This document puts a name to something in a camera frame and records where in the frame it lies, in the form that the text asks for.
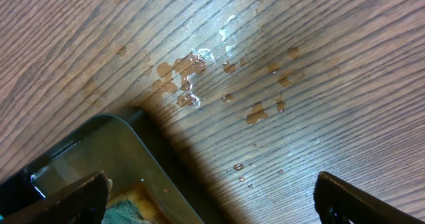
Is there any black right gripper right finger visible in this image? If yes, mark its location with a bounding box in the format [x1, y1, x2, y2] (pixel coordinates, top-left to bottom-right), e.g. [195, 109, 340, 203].
[313, 171, 423, 224]

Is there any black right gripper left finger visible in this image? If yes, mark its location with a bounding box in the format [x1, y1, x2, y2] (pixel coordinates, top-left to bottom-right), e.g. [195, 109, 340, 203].
[1, 171, 110, 224]

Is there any green yellow sponge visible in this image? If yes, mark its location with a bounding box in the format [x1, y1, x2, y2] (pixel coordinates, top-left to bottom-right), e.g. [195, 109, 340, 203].
[102, 182, 172, 224]

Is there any black water tray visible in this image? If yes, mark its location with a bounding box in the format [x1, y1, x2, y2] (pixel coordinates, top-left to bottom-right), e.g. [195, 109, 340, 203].
[1, 114, 211, 223]

